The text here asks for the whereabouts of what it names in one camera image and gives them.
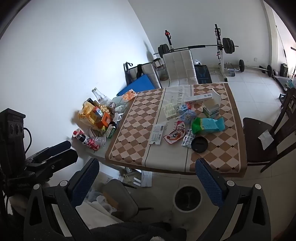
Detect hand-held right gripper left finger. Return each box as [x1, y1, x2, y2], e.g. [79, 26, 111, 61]
[23, 158, 100, 241]

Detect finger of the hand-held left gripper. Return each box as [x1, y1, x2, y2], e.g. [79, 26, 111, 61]
[25, 140, 72, 165]
[31, 149, 78, 173]

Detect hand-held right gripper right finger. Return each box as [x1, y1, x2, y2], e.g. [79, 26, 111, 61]
[195, 158, 275, 241]

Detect silver blister pill pack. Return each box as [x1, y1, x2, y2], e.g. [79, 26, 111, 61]
[181, 130, 194, 148]

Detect white cardboard box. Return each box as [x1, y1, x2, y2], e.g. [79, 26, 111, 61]
[202, 89, 222, 118]

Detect person's left forearm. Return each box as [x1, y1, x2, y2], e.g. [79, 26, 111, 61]
[9, 194, 30, 217]

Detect round trash bin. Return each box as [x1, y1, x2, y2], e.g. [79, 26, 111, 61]
[173, 185, 203, 213]

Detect clear plastic bag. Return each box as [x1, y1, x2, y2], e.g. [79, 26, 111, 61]
[86, 185, 117, 215]

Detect black red soda can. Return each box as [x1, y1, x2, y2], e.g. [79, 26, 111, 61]
[73, 128, 87, 143]

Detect black round lid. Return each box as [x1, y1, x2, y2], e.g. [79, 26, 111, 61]
[192, 136, 209, 153]

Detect orange box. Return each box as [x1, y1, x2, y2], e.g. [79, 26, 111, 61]
[100, 112, 113, 129]

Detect red white snack wrapper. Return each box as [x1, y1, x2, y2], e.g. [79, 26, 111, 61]
[164, 122, 187, 144]

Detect green teal snack bag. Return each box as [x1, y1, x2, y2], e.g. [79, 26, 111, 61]
[191, 116, 225, 134]

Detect flat white cardboard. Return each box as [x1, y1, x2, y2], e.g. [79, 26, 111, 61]
[133, 170, 152, 188]

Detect dark wooden chair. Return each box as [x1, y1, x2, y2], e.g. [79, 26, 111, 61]
[242, 88, 296, 173]

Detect clear glass bottle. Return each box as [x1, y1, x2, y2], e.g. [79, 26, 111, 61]
[92, 88, 105, 103]

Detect blue patterned plastic bag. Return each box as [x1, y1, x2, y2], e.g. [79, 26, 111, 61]
[179, 110, 197, 124]

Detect brown checkered tablecloth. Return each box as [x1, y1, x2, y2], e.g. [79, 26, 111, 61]
[105, 82, 247, 178]

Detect white flat medicine box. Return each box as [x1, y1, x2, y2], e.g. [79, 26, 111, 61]
[149, 124, 164, 145]

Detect white paper sheet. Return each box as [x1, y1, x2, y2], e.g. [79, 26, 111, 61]
[258, 130, 271, 150]

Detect crumpled white paper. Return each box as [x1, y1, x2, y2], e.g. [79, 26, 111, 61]
[114, 104, 127, 117]

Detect person's dark clothing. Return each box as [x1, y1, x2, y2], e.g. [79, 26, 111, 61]
[90, 221, 188, 241]

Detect pale yellow medicine box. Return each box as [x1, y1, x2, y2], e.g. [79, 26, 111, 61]
[163, 103, 178, 120]

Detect long white red box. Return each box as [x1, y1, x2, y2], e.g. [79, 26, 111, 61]
[184, 93, 213, 105]

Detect orange snack packet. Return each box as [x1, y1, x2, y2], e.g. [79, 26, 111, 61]
[121, 89, 137, 103]

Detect blue mat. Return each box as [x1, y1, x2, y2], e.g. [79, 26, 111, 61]
[117, 74, 155, 97]

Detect black shopping bag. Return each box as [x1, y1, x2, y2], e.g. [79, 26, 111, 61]
[194, 65, 212, 84]

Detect white padded bench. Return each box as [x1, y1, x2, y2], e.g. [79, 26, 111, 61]
[141, 63, 162, 89]

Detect small barbell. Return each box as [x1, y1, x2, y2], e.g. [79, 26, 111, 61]
[239, 59, 276, 76]

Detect white padded chair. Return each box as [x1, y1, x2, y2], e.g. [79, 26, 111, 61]
[162, 49, 199, 88]

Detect glass jar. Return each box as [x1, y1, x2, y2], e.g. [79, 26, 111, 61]
[153, 59, 167, 81]

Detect white weight rack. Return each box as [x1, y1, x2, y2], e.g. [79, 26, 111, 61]
[165, 24, 232, 82]

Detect barbell with black plates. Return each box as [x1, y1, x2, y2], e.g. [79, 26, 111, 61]
[153, 38, 239, 56]

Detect black cable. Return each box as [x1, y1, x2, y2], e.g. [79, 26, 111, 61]
[23, 127, 32, 151]

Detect black folded frame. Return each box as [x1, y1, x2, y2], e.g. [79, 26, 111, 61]
[123, 62, 145, 87]

